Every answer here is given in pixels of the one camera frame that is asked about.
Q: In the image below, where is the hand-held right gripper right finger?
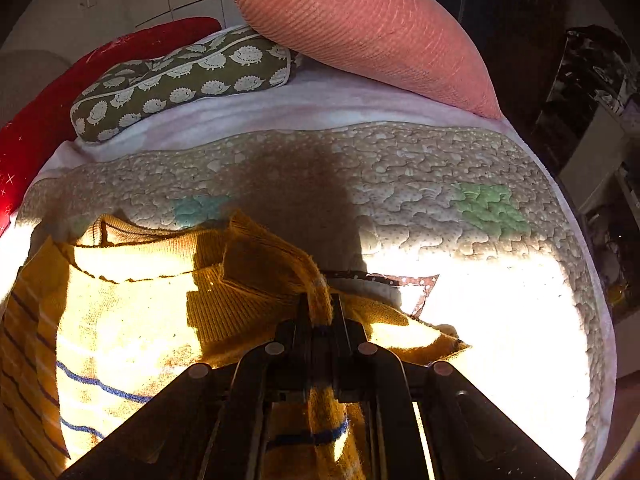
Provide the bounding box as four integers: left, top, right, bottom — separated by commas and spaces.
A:
324, 293, 574, 480

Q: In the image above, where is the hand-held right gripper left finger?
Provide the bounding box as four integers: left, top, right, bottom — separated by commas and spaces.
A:
59, 293, 315, 480

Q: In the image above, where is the yellow striped knit sweater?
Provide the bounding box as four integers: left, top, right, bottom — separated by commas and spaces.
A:
0, 210, 472, 480

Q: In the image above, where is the dark rack with clothes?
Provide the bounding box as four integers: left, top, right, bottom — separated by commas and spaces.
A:
534, 25, 635, 128

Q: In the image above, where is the green hedgehog print pillow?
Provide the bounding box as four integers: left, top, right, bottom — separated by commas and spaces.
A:
70, 25, 302, 144

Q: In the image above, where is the pink ribbed pillow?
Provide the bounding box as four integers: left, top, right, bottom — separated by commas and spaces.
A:
220, 0, 503, 120

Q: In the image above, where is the white shelf unit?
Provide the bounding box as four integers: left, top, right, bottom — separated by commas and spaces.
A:
556, 105, 640, 325

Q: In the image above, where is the red cushion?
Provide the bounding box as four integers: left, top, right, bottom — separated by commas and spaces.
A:
0, 16, 223, 237

